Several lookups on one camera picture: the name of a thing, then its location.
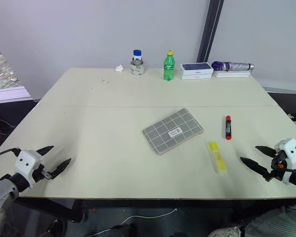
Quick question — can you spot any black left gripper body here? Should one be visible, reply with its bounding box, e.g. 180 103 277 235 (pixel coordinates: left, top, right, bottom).
32 157 53 184

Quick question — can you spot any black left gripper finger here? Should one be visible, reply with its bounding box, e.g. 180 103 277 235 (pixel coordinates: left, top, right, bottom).
37 145 55 157
50 158 72 180

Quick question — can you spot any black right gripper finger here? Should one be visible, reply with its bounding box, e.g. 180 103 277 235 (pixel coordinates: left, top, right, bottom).
255 145 277 157
239 157 272 178

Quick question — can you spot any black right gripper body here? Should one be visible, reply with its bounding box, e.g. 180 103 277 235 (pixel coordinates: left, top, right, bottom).
263 150 287 183

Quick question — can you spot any grey checked pouch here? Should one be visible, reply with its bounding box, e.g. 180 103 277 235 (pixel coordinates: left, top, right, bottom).
142 107 204 157

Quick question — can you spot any yellow highlighter pen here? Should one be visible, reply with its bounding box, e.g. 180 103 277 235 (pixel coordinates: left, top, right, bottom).
207 141 228 175

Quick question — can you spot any red and black marker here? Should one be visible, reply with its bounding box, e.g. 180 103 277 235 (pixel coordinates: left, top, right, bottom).
222 115 233 141

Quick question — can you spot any grey striped trouser leg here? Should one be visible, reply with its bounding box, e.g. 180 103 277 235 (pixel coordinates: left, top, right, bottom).
243 201 296 237

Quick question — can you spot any dark shoe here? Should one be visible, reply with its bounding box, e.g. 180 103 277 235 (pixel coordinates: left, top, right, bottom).
46 219 69 237

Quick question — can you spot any white sneaker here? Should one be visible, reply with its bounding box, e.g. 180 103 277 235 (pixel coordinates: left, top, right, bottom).
208 225 245 237

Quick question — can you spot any flat white box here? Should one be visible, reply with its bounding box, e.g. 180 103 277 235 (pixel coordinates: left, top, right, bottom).
213 70 252 79

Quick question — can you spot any window with grey sill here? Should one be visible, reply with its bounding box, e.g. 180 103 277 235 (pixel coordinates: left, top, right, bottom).
0 40 34 104

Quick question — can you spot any purple folded umbrella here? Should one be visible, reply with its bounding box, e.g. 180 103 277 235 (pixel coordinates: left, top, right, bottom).
211 61 255 73

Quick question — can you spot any plain white phone box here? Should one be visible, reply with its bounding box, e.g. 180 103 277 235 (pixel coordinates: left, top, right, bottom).
181 73 212 80

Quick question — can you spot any white phone box blue print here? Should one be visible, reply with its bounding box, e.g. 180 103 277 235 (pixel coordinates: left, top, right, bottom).
179 62 214 75

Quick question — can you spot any white printed tape roll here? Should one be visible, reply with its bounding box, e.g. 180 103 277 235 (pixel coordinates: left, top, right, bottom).
130 59 147 76

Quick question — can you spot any green plastic soda bottle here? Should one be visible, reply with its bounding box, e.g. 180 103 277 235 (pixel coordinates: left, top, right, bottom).
163 49 176 81

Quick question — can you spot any white bottle with blue cap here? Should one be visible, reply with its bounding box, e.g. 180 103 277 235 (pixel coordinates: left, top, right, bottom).
132 49 143 65

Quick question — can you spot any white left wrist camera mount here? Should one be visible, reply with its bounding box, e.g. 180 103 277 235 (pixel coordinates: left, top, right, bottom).
14 150 44 190

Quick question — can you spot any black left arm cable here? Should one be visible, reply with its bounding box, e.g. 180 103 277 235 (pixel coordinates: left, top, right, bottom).
0 147 21 161

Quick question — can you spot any black table frame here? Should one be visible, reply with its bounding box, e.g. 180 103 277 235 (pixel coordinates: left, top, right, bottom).
13 197 296 224

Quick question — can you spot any white floor cable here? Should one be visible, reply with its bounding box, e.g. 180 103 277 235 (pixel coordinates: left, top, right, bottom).
88 208 179 236

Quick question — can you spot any dark vertical wall strip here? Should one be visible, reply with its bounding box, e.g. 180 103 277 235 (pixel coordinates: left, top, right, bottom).
196 0 225 64

